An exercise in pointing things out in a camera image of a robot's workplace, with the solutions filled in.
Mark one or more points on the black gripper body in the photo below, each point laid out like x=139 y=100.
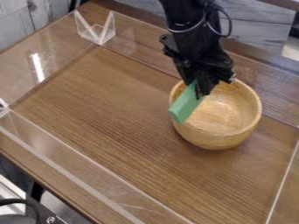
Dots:
x=194 y=47

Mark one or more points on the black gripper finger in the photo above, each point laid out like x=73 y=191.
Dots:
x=187 y=73
x=206 y=83

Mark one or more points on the green rectangular block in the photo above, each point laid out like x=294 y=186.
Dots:
x=183 y=101

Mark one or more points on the brown wooden bowl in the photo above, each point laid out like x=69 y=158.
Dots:
x=226 y=118

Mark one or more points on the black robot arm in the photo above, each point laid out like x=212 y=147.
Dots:
x=198 y=24

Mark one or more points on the clear acrylic enclosure walls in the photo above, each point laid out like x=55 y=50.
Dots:
x=85 y=128

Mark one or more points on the black table leg bracket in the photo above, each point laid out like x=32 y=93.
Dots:
x=43 y=214

